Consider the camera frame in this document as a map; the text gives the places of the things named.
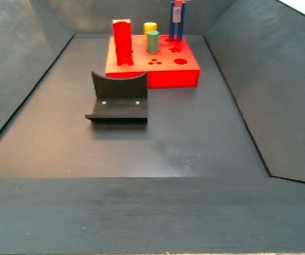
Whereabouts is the red grey gripper finger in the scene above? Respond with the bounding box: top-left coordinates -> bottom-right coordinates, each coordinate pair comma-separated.
171,0 -> 190,23

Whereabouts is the green cylinder peg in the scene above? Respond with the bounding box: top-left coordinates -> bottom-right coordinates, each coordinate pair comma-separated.
147,30 -> 159,53

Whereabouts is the tall red arch block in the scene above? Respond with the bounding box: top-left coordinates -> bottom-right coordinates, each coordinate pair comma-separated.
113,19 -> 133,66

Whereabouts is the yellow cylinder peg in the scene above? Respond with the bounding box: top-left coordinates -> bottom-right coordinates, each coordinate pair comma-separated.
144,22 -> 157,40

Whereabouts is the blue square-circle peg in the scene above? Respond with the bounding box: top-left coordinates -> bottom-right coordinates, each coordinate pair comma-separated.
168,0 -> 184,41

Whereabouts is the red shape-sorting board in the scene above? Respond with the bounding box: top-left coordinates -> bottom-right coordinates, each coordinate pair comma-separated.
105,35 -> 200,89

